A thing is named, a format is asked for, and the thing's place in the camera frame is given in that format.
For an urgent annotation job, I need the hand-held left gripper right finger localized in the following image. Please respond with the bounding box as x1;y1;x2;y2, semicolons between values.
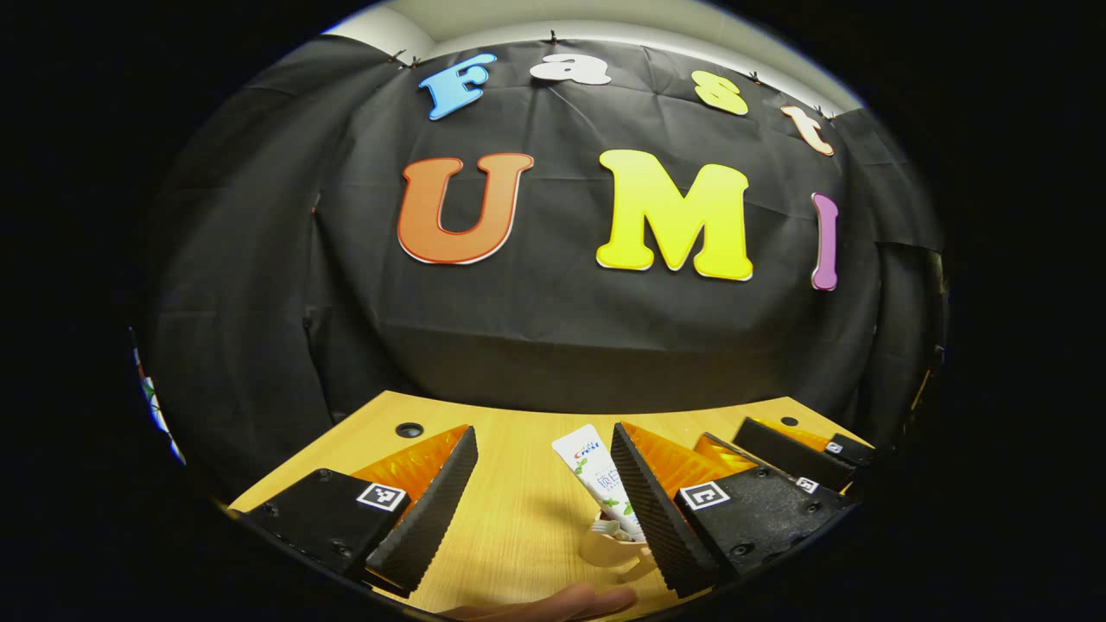
610;422;856;600

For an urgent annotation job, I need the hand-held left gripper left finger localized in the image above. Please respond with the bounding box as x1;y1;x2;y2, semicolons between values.
245;423;479;599

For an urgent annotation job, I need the beige cup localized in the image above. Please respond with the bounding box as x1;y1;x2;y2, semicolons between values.
577;510;659;578

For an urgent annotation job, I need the white toothpaste tube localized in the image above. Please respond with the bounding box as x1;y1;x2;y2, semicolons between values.
551;423;647;543

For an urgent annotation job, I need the wooden desktop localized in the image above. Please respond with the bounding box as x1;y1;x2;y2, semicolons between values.
226;390;865;622

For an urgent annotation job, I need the black backdrop cloth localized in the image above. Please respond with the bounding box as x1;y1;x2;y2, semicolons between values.
143;35;947;502

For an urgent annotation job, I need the colourful background clutter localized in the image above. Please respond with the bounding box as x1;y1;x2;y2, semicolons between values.
130;327;187;466

